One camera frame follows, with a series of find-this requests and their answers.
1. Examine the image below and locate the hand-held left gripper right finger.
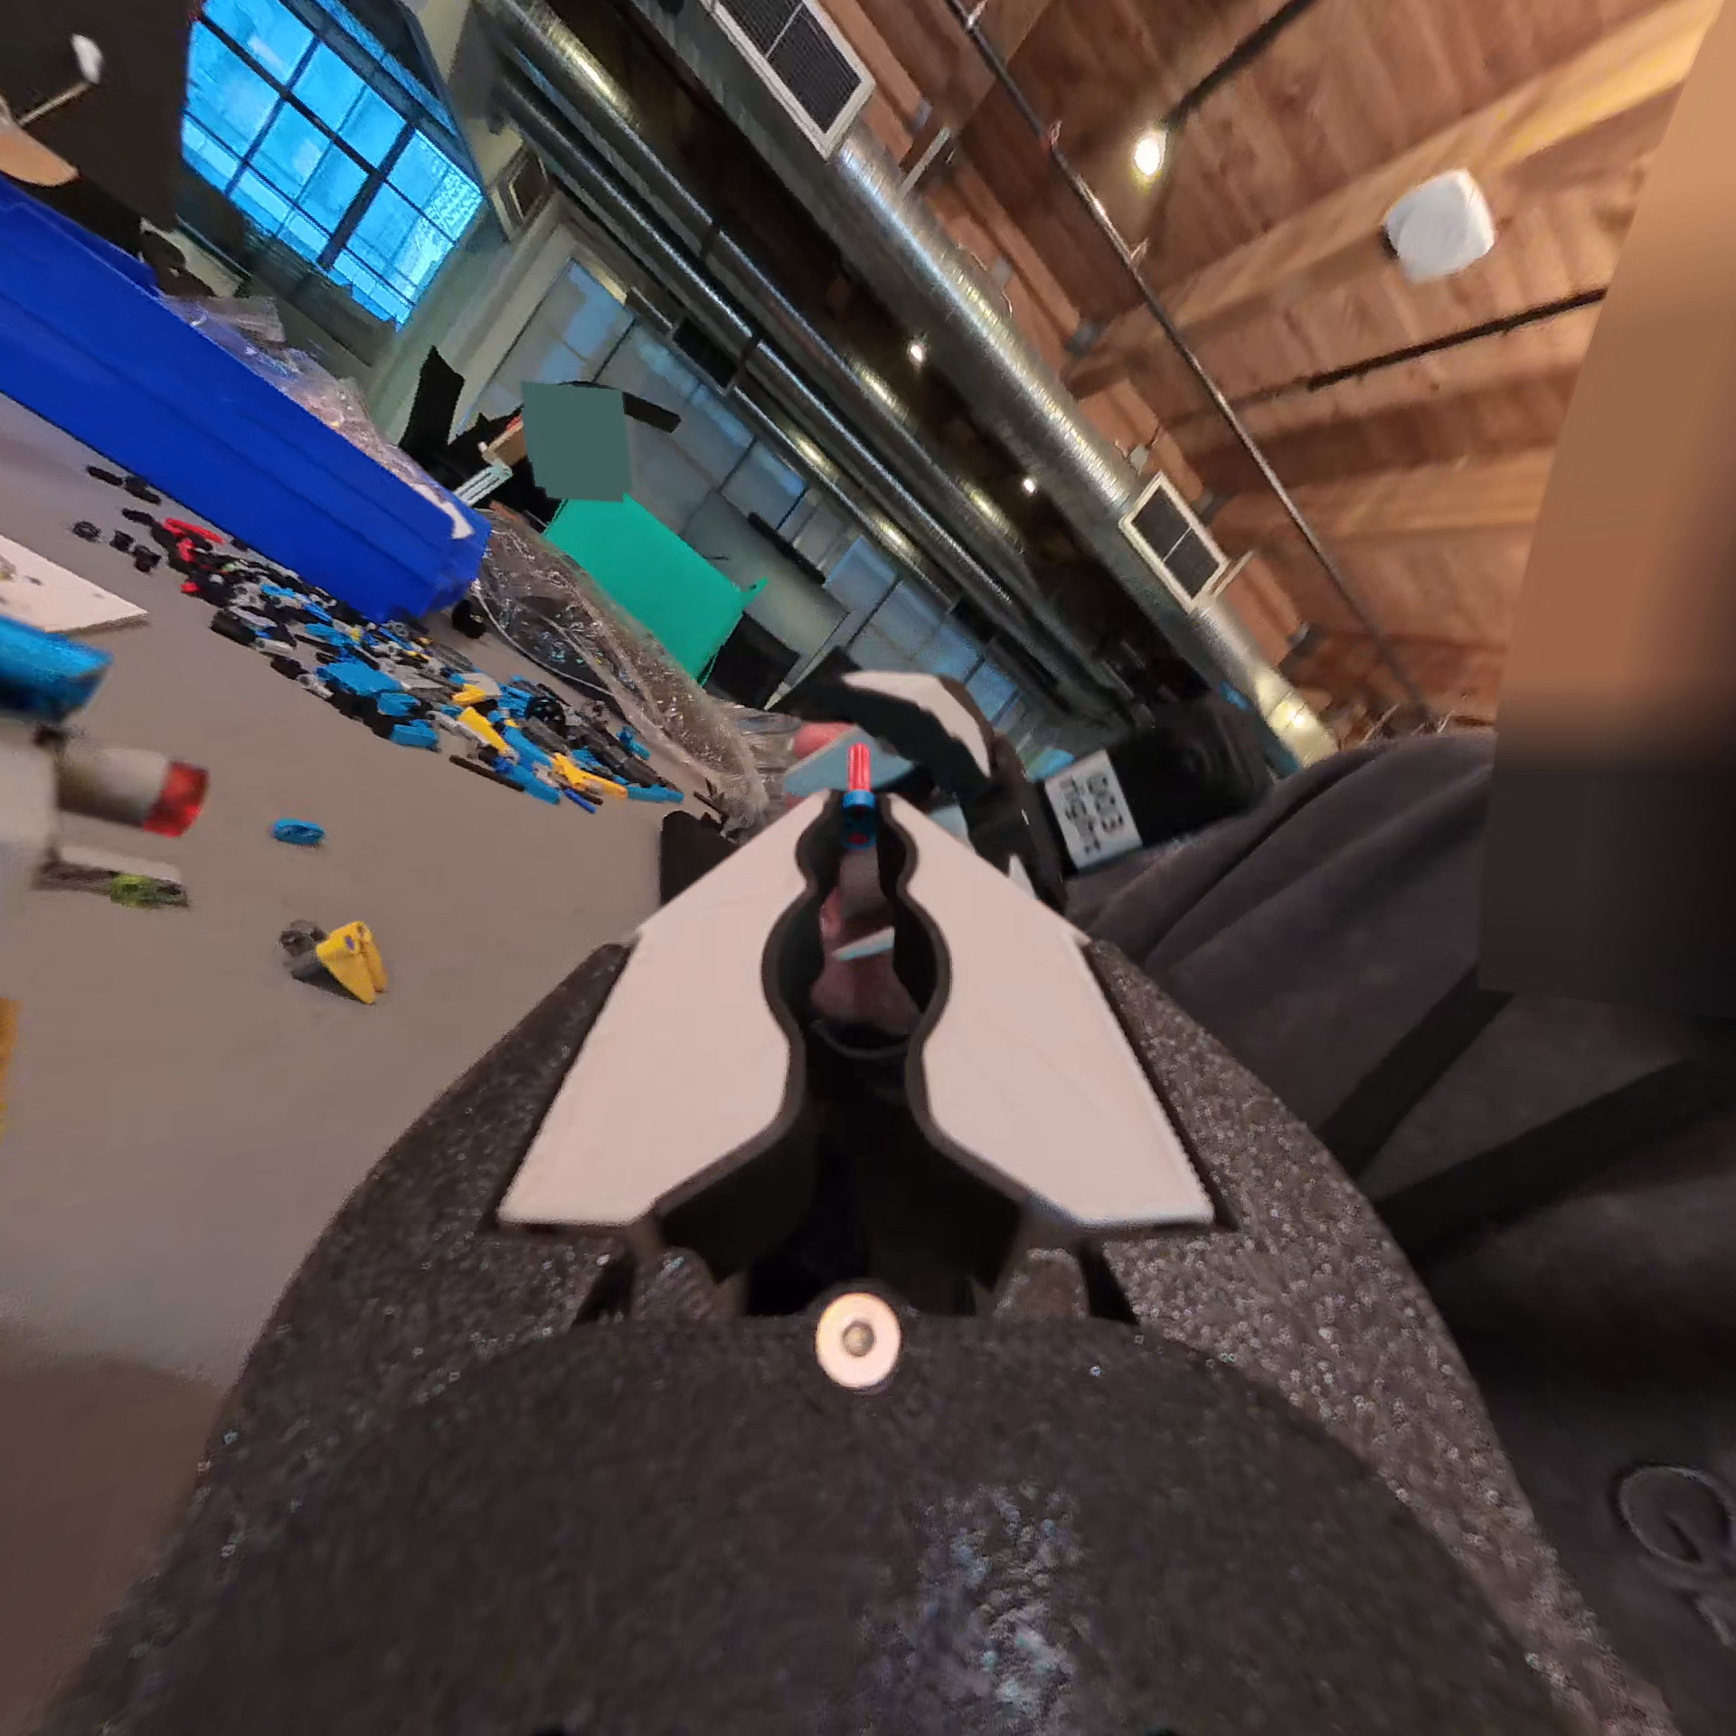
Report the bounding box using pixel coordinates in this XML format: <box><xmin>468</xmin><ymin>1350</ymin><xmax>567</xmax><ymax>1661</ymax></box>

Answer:
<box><xmin>868</xmin><ymin>798</ymin><xmax>1215</xmax><ymax>1289</ymax></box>

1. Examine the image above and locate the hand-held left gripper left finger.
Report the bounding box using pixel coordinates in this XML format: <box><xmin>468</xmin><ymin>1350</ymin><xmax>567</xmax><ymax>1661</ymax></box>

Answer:
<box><xmin>498</xmin><ymin>795</ymin><xmax>850</xmax><ymax>1282</ymax></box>

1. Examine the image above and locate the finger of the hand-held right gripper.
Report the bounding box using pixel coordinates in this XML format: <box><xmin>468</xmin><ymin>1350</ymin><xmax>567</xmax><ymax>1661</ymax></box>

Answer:
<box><xmin>840</xmin><ymin>668</ymin><xmax>999</xmax><ymax>817</ymax></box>
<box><xmin>788</xmin><ymin>748</ymin><xmax>926</xmax><ymax>801</ymax></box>

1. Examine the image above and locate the yellow twin cone piece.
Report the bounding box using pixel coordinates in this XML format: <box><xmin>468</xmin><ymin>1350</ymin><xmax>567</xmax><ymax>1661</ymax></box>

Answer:
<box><xmin>280</xmin><ymin>919</ymin><xmax>391</xmax><ymax>1007</ymax></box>

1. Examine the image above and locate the grey angled beam assembly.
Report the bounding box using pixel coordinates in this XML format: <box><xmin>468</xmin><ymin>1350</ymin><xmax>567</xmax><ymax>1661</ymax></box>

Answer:
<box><xmin>36</xmin><ymin>842</ymin><xmax>188</xmax><ymax>911</ymax></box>

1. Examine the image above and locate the grey desk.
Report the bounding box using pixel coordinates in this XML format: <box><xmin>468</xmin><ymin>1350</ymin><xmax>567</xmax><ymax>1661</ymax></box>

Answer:
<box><xmin>0</xmin><ymin>393</ymin><xmax>760</xmax><ymax>1736</ymax></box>

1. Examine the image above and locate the white desk stand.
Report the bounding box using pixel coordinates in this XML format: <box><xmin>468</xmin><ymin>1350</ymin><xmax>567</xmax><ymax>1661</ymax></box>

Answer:
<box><xmin>0</xmin><ymin>33</ymin><xmax>108</xmax><ymax>188</ymax></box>

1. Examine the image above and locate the person's right hand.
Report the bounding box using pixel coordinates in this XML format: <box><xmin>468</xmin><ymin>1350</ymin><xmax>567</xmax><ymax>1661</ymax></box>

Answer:
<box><xmin>809</xmin><ymin>860</ymin><xmax>930</xmax><ymax>1035</ymax></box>

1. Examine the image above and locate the clear plastic bag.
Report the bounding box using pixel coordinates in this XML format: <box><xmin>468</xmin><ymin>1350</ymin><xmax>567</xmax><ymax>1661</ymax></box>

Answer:
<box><xmin>466</xmin><ymin>507</ymin><xmax>801</xmax><ymax>822</ymax></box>
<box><xmin>163</xmin><ymin>291</ymin><xmax>373</xmax><ymax>422</ymax></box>

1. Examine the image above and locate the white air vent grille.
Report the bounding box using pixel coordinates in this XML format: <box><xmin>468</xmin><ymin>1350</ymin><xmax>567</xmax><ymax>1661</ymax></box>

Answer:
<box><xmin>709</xmin><ymin>0</ymin><xmax>875</xmax><ymax>153</ymax></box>
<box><xmin>1118</xmin><ymin>470</ymin><xmax>1232</xmax><ymax>607</ymax></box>

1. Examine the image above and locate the teal upright panel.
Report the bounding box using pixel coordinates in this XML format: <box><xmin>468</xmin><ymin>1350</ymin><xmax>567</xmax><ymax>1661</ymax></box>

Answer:
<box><xmin>541</xmin><ymin>494</ymin><xmax>766</xmax><ymax>685</ymax></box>

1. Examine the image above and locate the pile of loose brick pieces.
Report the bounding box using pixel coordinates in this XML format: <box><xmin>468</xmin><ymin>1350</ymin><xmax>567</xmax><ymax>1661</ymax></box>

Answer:
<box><xmin>75</xmin><ymin>460</ymin><xmax>685</xmax><ymax>808</ymax></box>

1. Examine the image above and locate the white ceiling device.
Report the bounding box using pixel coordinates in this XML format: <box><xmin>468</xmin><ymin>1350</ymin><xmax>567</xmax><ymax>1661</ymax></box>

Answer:
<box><xmin>1383</xmin><ymin>170</ymin><xmax>1499</xmax><ymax>282</ymax></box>

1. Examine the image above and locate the blue toy brick robot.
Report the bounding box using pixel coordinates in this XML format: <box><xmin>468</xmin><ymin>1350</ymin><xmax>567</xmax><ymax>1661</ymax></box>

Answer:
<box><xmin>0</xmin><ymin>615</ymin><xmax>211</xmax><ymax>881</ymax></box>

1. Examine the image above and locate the blue storage bin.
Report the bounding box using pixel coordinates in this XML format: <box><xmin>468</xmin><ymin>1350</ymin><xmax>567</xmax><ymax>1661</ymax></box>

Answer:
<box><xmin>0</xmin><ymin>175</ymin><xmax>492</xmax><ymax>622</ymax></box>

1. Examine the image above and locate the white instruction booklet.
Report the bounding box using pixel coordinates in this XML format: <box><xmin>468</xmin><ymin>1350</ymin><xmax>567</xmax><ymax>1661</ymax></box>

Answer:
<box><xmin>0</xmin><ymin>533</ymin><xmax>150</xmax><ymax>635</ymax></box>

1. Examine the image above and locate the large paned window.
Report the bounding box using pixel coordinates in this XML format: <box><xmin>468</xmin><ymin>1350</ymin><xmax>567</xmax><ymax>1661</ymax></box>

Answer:
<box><xmin>179</xmin><ymin>0</ymin><xmax>488</xmax><ymax>330</ymax></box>

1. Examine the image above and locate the black partition board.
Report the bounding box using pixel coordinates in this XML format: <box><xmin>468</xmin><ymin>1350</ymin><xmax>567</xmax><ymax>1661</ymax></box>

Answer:
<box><xmin>0</xmin><ymin>0</ymin><xmax>197</xmax><ymax>240</ymax></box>

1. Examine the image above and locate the black shoulder strap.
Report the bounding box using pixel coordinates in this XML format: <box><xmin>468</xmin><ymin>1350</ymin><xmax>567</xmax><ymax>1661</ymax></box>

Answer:
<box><xmin>1334</xmin><ymin>968</ymin><xmax>1736</xmax><ymax>1224</ymax></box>

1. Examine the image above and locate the silver ventilation duct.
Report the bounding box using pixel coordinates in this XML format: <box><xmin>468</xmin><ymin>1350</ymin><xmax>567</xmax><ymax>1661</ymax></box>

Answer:
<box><xmin>474</xmin><ymin>0</ymin><xmax>1309</xmax><ymax>760</ymax></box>

